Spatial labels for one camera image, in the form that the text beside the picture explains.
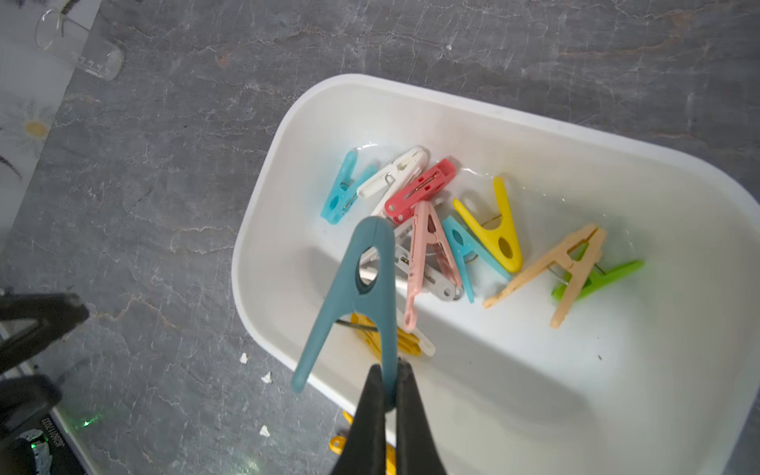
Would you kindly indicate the white clothespin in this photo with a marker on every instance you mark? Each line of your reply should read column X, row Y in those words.
column 421, row 341
column 394, row 177

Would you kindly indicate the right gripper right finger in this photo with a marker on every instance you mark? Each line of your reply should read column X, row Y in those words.
column 416, row 452

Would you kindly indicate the yellow clothespin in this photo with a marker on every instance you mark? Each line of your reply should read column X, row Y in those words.
column 372, row 338
column 338, row 442
column 503, row 241

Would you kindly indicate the clear glass cup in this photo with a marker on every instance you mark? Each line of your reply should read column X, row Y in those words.
column 69, row 41

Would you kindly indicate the tan clothespin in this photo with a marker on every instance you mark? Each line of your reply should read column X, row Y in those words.
column 577, row 255

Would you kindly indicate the grey clothespin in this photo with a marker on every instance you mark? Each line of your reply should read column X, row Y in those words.
column 434, row 281

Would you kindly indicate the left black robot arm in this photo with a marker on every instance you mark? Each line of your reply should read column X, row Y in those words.
column 31, row 441

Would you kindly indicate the green clothespin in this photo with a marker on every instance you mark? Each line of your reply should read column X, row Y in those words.
column 597, row 280

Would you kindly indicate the white clothespin bottom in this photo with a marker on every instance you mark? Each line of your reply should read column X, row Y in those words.
column 421, row 341

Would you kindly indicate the red clothespin pile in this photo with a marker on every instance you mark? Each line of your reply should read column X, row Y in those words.
column 400, row 206

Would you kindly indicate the dark teal clothespin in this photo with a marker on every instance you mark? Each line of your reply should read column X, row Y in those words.
column 349, row 295

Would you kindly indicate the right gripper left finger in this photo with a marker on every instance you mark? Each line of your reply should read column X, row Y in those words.
column 365, row 448

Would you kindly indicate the white storage box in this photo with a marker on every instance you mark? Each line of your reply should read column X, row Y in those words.
column 654, row 374

